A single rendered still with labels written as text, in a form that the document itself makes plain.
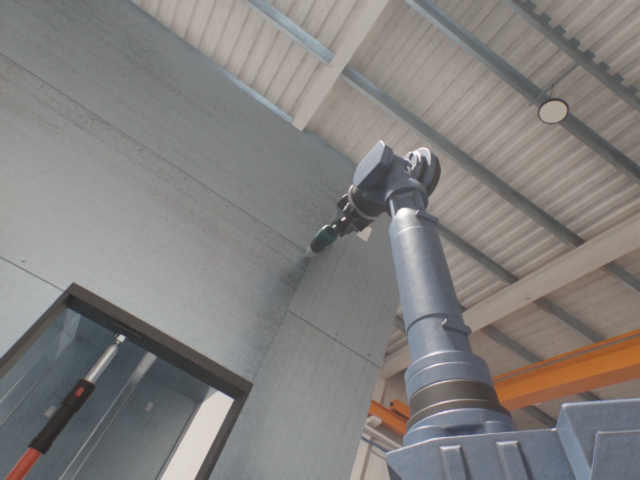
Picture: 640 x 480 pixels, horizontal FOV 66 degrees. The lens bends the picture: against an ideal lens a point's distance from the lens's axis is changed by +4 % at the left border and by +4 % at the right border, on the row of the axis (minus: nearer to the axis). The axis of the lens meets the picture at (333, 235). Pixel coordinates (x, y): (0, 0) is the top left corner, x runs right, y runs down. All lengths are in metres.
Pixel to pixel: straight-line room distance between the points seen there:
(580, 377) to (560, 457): 8.61
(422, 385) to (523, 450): 0.21
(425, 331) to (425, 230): 0.29
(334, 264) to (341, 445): 0.63
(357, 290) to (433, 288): 0.80
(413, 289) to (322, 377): 0.65
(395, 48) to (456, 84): 1.03
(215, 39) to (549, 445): 8.01
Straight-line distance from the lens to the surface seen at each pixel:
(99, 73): 1.98
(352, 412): 1.65
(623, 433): 0.75
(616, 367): 9.09
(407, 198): 1.30
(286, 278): 1.69
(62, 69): 1.96
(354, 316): 1.76
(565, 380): 9.58
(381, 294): 1.88
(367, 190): 1.47
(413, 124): 7.73
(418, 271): 1.08
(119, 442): 4.95
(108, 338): 4.78
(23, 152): 1.72
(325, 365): 1.64
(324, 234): 1.60
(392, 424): 11.75
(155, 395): 5.06
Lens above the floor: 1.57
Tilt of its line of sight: 41 degrees up
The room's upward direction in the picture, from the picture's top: 25 degrees clockwise
